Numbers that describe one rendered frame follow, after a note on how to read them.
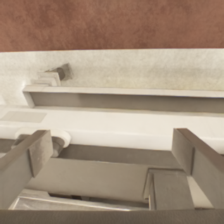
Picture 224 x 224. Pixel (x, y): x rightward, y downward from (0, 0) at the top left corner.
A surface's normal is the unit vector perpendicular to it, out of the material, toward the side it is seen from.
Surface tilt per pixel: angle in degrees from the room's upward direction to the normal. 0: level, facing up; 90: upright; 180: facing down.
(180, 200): 90
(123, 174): 0
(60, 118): 90
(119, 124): 90
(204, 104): 0
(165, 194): 90
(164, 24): 0
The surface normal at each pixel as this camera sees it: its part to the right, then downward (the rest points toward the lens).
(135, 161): -0.04, -0.78
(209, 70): -0.12, 0.62
